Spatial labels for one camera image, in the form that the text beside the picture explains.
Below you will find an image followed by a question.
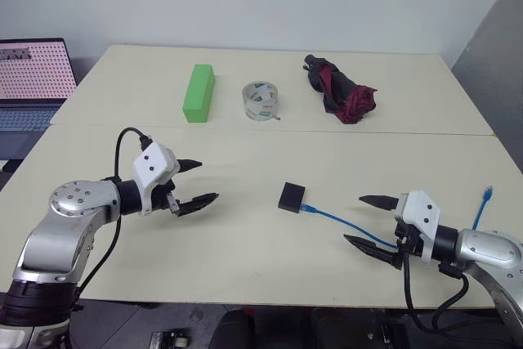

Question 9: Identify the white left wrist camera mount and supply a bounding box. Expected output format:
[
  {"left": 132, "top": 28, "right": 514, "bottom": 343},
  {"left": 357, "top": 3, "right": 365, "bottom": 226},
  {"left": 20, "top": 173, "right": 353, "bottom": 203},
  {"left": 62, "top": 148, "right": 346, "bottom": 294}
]
[{"left": 131, "top": 142, "right": 181, "bottom": 217}]

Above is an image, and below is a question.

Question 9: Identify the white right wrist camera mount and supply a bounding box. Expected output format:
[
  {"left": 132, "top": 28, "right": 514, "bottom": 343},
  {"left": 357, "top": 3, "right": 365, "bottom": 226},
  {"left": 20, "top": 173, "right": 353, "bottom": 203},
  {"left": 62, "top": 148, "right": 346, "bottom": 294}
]
[{"left": 393, "top": 190, "right": 443, "bottom": 262}]

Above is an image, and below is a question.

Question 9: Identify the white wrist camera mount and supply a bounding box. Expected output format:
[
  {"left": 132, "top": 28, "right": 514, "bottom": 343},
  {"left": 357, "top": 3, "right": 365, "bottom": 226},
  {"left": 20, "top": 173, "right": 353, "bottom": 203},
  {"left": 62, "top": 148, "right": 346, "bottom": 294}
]
[
  {"left": 393, "top": 190, "right": 443, "bottom": 262},
  {"left": 131, "top": 142, "right": 181, "bottom": 217}
]

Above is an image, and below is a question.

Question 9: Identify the blue Ethernet cable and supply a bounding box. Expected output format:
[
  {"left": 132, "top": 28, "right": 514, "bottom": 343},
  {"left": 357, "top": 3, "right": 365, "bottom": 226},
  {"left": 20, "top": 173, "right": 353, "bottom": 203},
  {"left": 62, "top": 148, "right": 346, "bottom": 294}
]
[{"left": 300, "top": 186, "right": 494, "bottom": 252}]

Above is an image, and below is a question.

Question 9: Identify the folded red black umbrella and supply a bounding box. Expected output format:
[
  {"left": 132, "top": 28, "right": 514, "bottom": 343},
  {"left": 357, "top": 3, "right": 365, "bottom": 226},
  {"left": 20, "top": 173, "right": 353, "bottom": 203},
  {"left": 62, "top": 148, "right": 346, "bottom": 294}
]
[{"left": 302, "top": 53, "right": 379, "bottom": 126}]

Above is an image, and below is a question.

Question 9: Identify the open laptop computer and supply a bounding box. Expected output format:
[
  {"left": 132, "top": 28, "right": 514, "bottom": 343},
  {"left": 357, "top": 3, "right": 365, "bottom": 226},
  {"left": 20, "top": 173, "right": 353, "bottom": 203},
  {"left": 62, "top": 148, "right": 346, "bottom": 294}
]
[{"left": 0, "top": 37, "right": 79, "bottom": 161}]

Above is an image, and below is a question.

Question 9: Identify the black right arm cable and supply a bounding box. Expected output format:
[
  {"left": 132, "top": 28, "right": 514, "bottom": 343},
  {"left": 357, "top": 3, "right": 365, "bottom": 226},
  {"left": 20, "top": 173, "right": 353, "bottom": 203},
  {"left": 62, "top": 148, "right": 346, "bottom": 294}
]
[{"left": 401, "top": 238, "right": 471, "bottom": 334}]

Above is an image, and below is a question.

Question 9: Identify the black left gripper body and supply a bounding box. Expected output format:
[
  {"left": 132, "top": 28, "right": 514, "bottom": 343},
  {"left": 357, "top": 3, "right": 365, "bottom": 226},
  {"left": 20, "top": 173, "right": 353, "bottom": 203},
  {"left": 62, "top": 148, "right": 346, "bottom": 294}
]
[{"left": 148, "top": 179, "right": 181, "bottom": 217}]

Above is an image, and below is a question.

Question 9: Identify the small black box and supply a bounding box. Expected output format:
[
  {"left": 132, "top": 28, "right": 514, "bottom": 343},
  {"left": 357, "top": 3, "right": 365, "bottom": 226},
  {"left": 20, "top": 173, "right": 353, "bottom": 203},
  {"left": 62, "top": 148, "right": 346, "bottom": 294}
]
[{"left": 277, "top": 181, "right": 306, "bottom": 214}]

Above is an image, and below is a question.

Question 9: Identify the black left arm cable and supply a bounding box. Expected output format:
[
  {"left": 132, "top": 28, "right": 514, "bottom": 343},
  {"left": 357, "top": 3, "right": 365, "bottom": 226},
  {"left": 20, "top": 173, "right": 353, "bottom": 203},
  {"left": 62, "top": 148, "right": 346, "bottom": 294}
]
[{"left": 65, "top": 127, "right": 154, "bottom": 328}]

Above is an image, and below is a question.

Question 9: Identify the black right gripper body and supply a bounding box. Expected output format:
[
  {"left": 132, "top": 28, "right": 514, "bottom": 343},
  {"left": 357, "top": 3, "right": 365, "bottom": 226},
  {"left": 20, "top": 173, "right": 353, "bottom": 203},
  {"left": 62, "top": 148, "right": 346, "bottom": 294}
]
[{"left": 394, "top": 220, "right": 425, "bottom": 261}]

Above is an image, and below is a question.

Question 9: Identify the small black grey device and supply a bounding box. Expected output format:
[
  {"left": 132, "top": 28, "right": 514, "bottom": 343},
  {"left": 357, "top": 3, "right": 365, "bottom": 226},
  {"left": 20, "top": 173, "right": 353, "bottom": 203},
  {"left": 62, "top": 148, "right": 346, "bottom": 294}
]
[{"left": 148, "top": 329, "right": 192, "bottom": 349}]

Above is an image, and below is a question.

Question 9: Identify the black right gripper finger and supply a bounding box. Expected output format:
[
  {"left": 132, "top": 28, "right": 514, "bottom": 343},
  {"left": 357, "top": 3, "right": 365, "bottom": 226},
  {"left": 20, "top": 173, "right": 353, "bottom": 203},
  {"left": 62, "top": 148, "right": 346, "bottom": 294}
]
[
  {"left": 343, "top": 234, "right": 404, "bottom": 271},
  {"left": 358, "top": 194, "right": 399, "bottom": 213}
]

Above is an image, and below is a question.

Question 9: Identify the clear packing tape roll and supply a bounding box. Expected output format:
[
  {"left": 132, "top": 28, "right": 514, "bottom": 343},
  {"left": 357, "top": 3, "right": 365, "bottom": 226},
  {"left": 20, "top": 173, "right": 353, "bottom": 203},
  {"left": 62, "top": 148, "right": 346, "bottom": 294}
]
[{"left": 241, "top": 81, "right": 282, "bottom": 122}]

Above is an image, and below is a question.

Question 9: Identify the green rectangular block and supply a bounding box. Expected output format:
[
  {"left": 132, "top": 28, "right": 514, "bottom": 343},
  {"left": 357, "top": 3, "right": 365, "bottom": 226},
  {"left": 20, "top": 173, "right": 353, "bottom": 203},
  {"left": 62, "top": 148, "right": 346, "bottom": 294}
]
[{"left": 181, "top": 63, "right": 217, "bottom": 124}]

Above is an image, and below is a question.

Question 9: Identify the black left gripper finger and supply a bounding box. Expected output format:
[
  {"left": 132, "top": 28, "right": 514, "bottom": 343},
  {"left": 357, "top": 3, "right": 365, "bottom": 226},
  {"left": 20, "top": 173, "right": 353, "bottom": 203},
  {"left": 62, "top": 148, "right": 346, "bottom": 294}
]
[
  {"left": 172, "top": 191, "right": 221, "bottom": 218},
  {"left": 176, "top": 158, "right": 203, "bottom": 176}
]

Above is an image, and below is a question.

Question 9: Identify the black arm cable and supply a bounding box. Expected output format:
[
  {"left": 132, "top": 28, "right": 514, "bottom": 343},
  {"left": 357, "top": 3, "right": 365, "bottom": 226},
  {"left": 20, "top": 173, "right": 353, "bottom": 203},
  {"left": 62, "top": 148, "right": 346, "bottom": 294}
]
[
  {"left": 65, "top": 127, "right": 154, "bottom": 328},
  {"left": 401, "top": 238, "right": 471, "bottom": 334}
]

